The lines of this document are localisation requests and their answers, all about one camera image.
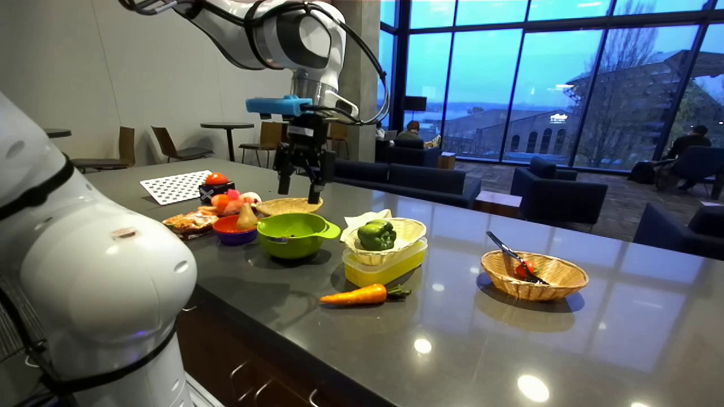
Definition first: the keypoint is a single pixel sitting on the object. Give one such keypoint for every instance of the black box with red button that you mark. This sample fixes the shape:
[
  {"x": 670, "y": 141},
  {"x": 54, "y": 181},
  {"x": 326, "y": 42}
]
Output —
[{"x": 216, "y": 184}]

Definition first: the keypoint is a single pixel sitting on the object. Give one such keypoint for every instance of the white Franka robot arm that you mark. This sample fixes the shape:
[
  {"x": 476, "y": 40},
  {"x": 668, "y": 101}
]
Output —
[{"x": 98, "y": 285}]

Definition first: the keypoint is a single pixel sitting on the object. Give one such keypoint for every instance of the green plastic bowl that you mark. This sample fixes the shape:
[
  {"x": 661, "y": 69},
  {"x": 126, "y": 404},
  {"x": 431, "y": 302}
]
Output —
[{"x": 293, "y": 237}]

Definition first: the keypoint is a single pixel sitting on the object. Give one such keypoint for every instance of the seated person by window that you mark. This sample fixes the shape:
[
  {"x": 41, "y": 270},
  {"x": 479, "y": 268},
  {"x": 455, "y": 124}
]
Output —
[{"x": 691, "y": 141}]

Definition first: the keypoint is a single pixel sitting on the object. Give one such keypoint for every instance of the dark blue couch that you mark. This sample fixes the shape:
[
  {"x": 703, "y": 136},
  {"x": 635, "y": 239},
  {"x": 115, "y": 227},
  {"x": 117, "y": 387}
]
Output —
[{"x": 691, "y": 230}]

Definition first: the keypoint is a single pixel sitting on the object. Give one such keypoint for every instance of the small red toy food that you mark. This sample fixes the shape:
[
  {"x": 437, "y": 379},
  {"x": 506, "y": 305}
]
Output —
[{"x": 526, "y": 270}]

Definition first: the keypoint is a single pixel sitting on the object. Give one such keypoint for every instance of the checkered calibration board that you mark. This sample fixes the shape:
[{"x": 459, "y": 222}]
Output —
[{"x": 173, "y": 187}]

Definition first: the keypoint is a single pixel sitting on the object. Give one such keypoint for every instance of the empty tan wicker basket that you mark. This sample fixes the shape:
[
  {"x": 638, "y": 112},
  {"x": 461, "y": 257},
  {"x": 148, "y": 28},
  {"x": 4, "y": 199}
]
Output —
[{"x": 288, "y": 205}]

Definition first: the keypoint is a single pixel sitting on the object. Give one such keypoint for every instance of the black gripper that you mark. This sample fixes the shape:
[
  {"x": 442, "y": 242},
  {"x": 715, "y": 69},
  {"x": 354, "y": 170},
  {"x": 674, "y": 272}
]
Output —
[{"x": 306, "y": 143}]

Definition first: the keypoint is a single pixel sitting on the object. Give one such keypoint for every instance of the large glass window wall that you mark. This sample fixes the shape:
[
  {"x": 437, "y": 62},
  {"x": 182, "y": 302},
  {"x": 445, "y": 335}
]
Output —
[{"x": 556, "y": 75}]

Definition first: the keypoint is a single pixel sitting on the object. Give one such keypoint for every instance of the wooden chair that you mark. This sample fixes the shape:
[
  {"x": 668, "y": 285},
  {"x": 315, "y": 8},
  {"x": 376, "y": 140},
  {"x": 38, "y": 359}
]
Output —
[
  {"x": 170, "y": 143},
  {"x": 339, "y": 136},
  {"x": 267, "y": 140},
  {"x": 125, "y": 147}
]

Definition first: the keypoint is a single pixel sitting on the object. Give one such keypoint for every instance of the dark wooden counter cabinet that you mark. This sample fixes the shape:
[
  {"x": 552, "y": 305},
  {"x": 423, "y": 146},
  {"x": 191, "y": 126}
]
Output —
[{"x": 226, "y": 353}]

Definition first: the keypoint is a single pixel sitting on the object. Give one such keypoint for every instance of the round high bar table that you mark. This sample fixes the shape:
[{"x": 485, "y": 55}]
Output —
[{"x": 226, "y": 128}]

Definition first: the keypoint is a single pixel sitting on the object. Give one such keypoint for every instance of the dark blue armchair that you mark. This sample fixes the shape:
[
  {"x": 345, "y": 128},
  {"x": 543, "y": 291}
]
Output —
[{"x": 556, "y": 198}]

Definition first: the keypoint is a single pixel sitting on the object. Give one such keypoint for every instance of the orange toy carrot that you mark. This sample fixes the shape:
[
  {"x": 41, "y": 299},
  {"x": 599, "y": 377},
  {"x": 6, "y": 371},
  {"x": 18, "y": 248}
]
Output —
[{"x": 354, "y": 296}]

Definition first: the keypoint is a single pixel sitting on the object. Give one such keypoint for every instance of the orange pink plush flamingo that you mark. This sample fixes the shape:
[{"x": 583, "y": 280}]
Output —
[{"x": 226, "y": 203}]

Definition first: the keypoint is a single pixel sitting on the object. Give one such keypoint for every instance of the red bowl with purple base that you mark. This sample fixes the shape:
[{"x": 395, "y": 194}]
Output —
[{"x": 230, "y": 230}]

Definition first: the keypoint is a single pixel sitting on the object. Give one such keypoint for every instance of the yellow toy pear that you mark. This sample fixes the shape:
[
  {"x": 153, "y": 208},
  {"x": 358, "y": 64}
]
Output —
[{"x": 246, "y": 218}]

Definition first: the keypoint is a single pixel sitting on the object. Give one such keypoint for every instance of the seated person near lamp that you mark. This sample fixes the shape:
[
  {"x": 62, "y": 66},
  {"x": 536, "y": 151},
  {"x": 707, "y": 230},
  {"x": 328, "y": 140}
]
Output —
[{"x": 410, "y": 129}]

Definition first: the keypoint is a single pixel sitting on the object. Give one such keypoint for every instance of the small wooden coffee table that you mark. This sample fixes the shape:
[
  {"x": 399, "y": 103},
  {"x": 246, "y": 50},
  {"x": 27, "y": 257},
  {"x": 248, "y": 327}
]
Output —
[{"x": 497, "y": 199}]

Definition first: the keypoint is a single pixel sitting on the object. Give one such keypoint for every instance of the orange instant noodle packet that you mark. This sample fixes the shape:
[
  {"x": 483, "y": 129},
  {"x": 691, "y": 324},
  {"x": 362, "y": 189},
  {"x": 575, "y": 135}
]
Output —
[{"x": 188, "y": 222}]

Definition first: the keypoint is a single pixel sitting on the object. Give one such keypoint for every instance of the green bell pepper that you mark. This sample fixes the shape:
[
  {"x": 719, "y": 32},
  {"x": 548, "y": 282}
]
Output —
[{"x": 376, "y": 237}]

